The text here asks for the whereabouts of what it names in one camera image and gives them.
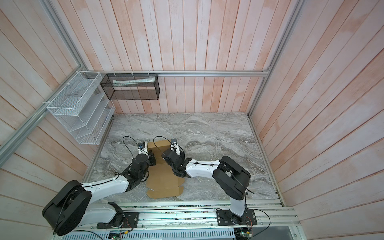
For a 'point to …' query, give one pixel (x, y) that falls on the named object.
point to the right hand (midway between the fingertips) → (173, 151)
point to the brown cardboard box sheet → (162, 181)
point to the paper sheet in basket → (121, 82)
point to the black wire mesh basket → (131, 86)
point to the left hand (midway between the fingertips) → (152, 152)
